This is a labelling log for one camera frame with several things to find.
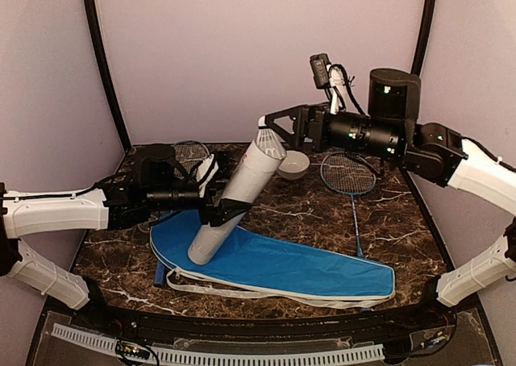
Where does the blue racket bag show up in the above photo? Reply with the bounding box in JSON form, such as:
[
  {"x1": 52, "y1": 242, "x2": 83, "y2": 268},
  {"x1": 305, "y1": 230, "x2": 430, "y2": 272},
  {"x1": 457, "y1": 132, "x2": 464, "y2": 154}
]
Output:
[{"x1": 150, "y1": 211, "x2": 395, "y2": 302}]

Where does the left blue badminton racket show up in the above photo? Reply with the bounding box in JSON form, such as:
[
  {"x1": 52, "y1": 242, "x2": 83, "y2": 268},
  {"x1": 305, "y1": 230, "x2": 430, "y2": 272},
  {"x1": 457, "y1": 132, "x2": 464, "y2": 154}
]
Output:
[{"x1": 154, "y1": 140, "x2": 210, "y2": 288}]

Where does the right blue badminton racket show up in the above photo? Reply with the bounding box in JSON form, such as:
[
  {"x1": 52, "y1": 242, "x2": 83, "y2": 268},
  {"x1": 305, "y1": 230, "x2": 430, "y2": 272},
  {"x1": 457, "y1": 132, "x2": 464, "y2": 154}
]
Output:
[{"x1": 320, "y1": 152, "x2": 377, "y2": 313}]

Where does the white cable duct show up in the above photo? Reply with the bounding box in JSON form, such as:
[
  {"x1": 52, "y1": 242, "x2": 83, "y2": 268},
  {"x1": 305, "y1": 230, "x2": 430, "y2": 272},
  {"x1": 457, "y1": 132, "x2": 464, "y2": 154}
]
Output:
[{"x1": 51, "y1": 323, "x2": 385, "y2": 365}]

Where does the white shuttlecock tube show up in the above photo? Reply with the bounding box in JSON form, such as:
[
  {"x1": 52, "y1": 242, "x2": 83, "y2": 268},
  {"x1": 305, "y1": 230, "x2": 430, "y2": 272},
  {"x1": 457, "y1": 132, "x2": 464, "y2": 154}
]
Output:
[{"x1": 188, "y1": 139, "x2": 286, "y2": 265}]

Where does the white ceramic bowl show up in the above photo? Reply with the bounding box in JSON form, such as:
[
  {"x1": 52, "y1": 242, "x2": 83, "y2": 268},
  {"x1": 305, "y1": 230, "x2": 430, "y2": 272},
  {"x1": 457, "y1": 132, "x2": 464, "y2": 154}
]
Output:
[{"x1": 277, "y1": 150, "x2": 310, "y2": 181}]

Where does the black vertical frame post left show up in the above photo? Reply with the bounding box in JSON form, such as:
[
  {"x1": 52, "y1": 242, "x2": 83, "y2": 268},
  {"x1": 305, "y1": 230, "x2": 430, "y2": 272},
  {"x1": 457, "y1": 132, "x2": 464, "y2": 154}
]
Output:
[{"x1": 83, "y1": 0, "x2": 132, "y2": 152}]

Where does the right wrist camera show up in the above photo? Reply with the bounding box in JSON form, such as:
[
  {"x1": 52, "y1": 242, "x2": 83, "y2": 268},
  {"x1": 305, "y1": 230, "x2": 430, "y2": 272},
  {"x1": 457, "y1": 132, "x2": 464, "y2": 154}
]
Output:
[{"x1": 310, "y1": 53, "x2": 352, "y2": 114}]

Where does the black vertical frame post right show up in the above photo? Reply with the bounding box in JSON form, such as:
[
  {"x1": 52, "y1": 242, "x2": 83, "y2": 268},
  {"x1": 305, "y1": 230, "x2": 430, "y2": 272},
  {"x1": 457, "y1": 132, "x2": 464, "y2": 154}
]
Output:
[{"x1": 410, "y1": 0, "x2": 436, "y2": 76}]

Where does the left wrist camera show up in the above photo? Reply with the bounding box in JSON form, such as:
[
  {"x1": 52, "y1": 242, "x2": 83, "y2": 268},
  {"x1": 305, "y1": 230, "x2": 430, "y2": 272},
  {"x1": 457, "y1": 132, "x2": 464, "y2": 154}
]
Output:
[{"x1": 195, "y1": 152, "x2": 230, "y2": 198}]

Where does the black vertical frame post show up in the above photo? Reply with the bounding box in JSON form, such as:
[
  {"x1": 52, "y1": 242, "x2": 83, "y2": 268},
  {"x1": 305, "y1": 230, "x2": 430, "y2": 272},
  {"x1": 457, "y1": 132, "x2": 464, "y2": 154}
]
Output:
[
  {"x1": 83, "y1": 0, "x2": 132, "y2": 152},
  {"x1": 410, "y1": 0, "x2": 436, "y2": 76}
]

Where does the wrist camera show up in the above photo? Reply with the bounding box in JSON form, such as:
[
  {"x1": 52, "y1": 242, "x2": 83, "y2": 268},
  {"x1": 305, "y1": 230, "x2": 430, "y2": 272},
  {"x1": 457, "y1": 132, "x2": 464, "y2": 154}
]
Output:
[
  {"x1": 310, "y1": 53, "x2": 352, "y2": 114},
  {"x1": 195, "y1": 152, "x2": 230, "y2": 198}
]

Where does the small circuit board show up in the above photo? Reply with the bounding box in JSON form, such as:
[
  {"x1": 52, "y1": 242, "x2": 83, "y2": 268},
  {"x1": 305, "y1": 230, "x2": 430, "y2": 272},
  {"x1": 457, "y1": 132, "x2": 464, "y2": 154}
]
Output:
[{"x1": 114, "y1": 341, "x2": 151, "y2": 360}]

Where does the blue badminton racket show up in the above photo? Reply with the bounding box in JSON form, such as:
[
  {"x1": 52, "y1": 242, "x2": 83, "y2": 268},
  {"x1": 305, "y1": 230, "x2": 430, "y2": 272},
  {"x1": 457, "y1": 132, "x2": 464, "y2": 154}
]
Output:
[
  {"x1": 320, "y1": 152, "x2": 377, "y2": 313},
  {"x1": 154, "y1": 140, "x2": 210, "y2": 288}
]

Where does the white shuttlecock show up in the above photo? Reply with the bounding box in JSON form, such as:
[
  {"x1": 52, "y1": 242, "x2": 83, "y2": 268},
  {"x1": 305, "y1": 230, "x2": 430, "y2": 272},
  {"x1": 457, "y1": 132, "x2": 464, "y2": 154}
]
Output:
[{"x1": 255, "y1": 116, "x2": 285, "y2": 160}]

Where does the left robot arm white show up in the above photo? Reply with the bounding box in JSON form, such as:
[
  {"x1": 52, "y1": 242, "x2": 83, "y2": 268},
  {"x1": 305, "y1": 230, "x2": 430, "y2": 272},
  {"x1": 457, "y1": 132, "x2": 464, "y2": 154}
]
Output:
[{"x1": 1, "y1": 143, "x2": 252, "y2": 331}]

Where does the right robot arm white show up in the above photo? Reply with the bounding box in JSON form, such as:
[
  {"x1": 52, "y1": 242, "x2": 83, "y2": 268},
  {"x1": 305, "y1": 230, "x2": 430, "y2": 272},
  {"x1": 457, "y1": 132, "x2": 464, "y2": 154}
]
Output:
[{"x1": 264, "y1": 69, "x2": 515, "y2": 214}]

